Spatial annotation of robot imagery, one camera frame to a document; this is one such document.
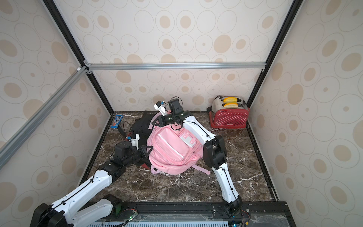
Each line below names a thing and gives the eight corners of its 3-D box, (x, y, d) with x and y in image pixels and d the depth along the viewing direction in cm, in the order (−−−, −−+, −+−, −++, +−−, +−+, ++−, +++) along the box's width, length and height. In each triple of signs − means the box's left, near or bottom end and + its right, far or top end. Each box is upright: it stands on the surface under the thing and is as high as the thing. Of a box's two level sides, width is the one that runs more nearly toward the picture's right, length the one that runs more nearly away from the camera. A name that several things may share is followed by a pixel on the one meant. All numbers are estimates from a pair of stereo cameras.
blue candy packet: (111, 127, 113) (110, 126, 111) (116, 117, 120) (115, 115, 118) (118, 127, 113) (117, 126, 111) (122, 117, 120) (122, 115, 118)
